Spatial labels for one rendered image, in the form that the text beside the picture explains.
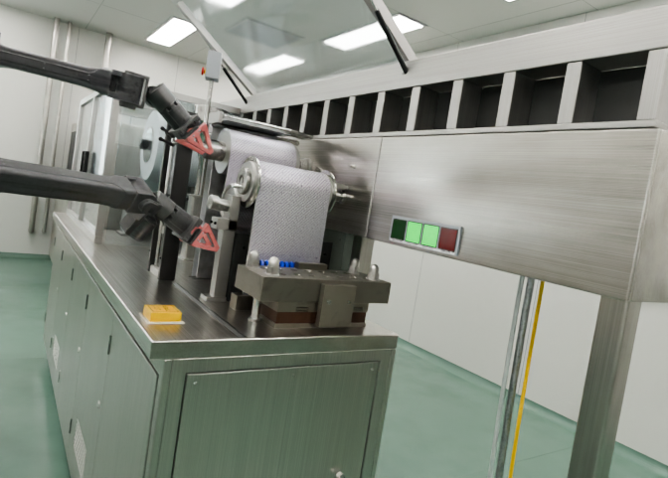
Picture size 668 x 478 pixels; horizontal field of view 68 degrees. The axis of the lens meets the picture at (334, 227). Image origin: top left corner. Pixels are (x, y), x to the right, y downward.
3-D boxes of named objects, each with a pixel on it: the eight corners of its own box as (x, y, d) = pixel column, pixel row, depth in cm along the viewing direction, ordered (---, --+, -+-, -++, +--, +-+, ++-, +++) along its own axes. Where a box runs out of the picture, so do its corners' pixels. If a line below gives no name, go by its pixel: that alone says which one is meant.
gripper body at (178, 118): (184, 136, 123) (163, 111, 120) (172, 137, 132) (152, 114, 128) (203, 119, 126) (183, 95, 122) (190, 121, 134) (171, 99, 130)
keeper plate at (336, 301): (314, 325, 128) (321, 283, 127) (346, 325, 133) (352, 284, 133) (319, 328, 125) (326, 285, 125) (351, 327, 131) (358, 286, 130)
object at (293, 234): (246, 266, 137) (255, 200, 136) (317, 270, 150) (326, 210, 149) (246, 266, 136) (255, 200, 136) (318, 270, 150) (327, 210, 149)
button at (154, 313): (142, 314, 117) (143, 304, 117) (172, 314, 121) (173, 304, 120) (149, 323, 111) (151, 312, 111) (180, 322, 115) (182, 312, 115)
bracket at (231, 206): (198, 297, 143) (213, 192, 141) (220, 297, 147) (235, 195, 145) (204, 301, 139) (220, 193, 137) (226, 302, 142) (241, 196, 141)
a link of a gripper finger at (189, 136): (205, 161, 127) (180, 132, 123) (196, 161, 133) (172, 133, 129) (224, 144, 129) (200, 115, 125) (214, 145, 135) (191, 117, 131)
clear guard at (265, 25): (177, 1, 206) (178, 0, 207) (256, 94, 231) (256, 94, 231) (302, -107, 120) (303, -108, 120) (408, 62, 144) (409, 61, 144)
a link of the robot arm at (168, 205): (157, 193, 118) (156, 185, 123) (136, 213, 118) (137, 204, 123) (179, 211, 121) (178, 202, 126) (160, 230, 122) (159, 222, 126)
